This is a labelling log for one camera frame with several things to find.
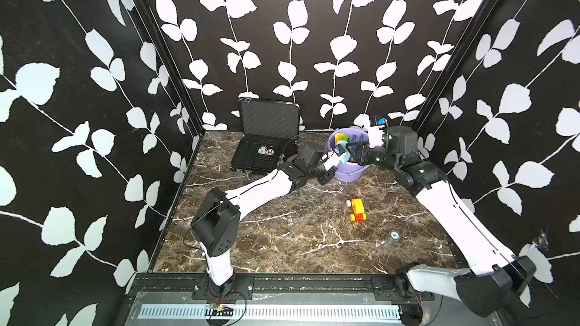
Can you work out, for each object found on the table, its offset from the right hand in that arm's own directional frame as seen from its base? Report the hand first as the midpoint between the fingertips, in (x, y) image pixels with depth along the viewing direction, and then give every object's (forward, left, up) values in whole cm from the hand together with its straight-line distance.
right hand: (348, 140), depth 72 cm
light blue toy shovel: (-4, 0, -3) cm, 5 cm away
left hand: (+1, +2, -13) cm, 13 cm away
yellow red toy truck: (-12, -8, -31) cm, 34 cm away
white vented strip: (-44, +41, -35) cm, 69 cm away
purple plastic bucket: (+3, -4, -23) cm, 24 cm away
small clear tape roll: (-21, -19, -28) cm, 40 cm away
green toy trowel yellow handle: (+19, -3, -18) cm, 26 cm away
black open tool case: (+30, +31, -25) cm, 49 cm away
